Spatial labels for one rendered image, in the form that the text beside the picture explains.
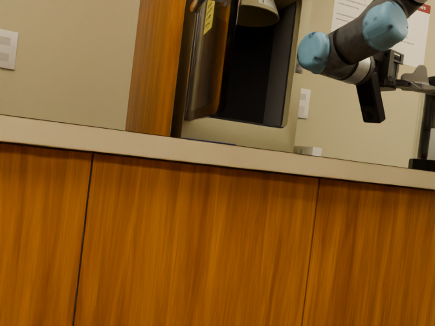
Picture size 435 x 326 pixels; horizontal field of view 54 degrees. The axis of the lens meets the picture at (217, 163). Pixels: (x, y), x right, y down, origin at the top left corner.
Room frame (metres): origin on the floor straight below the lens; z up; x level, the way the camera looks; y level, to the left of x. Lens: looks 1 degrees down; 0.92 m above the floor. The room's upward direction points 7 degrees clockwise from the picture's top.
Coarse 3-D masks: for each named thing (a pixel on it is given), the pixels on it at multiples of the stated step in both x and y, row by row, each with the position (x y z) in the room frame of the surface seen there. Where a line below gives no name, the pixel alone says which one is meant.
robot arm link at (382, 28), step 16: (384, 0) 0.79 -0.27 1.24; (368, 16) 0.74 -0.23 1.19; (384, 16) 0.72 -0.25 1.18; (400, 16) 0.74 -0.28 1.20; (336, 32) 0.80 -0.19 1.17; (352, 32) 0.76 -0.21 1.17; (368, 32) 0.74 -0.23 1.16; (384, 32) 0.72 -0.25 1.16; (400, 32) 0.72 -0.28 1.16; (336, 48) 0.79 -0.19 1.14; (352, 48) 0.77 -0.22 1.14; (368, 48) 0.75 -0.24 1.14; (384, 48) 0.75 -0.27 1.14; (352, 64) 0.81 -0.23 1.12
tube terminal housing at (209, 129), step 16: (192, 0) 1.08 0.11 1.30; (288, 0) 1.18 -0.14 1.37; (304, 0) 1.14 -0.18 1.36; (192, 16) 1.06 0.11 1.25; (304, 16) 1.14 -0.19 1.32; (192, 32) 1.04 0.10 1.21; (304, 32) 1.15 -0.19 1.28; (288, 80) 1.17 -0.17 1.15; (176, 96) 1.12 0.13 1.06; (288, 96) 1.17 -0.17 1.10; (176, 112) 1.10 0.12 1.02; (288, 112) 1.17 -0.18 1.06; (176, 128) 1.08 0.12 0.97; (192, 128) 1.05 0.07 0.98; (208, 128) 1.06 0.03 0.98; (224, 128) 1.08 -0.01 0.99; (240, 128) 1.09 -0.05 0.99; (256, 128) 1.11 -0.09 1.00; (272, 128) 1.12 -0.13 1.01; (288, 128) 1.14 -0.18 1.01; (240, 144) 1.09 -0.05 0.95; (256, 144) 1.11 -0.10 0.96; (272, 144) 1.13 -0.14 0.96; (288, 144) 1.14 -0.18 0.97
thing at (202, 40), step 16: (224, 16) 0.76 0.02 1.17; (208, 32) 0.88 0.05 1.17; (224, 32) 0.75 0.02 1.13; (208, 48) 0.86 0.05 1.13; (224, 48) 0.74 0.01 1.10; (208, 64) 0.85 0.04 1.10; (224, 64) 0.73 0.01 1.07; (192, 80) 1.00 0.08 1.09; (208, 80) 0.83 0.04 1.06; (224, 80) 0.73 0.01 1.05; (192, 96) 0.98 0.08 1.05; (208, 96) 0.81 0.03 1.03; (192, 112) 0.95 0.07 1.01; (208, 112) 0.80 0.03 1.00
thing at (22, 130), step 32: (0, 128) 0.63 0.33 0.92; (32, 128) 0.64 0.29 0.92; (64, 128) 0.66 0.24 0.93; (96, 128) 0.68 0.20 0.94; (192, 160) 0.74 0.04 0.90; (224, 160) 0.76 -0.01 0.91; (256, 160) 0.78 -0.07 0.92; (288, 160) 0.80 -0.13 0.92; (320, 160) 0.83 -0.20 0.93; (352, 160) 0.86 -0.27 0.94
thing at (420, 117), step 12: (432, 84) 1.04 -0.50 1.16; (420, 96) 1.08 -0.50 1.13; (432, 96) 1.05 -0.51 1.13; (420, 108) 1.08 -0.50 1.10; (432, 108) 1.05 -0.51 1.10; (420, 120) 1.07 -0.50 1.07; (432, 120) 1.04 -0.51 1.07; (420, 132) 1.06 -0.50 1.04; (432, 132) 1.04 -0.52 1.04; (420, 144) 1.06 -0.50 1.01; (432, 144) 1.04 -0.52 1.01; (420, 156) 1.06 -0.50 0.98; (432, 156) 1.04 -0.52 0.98
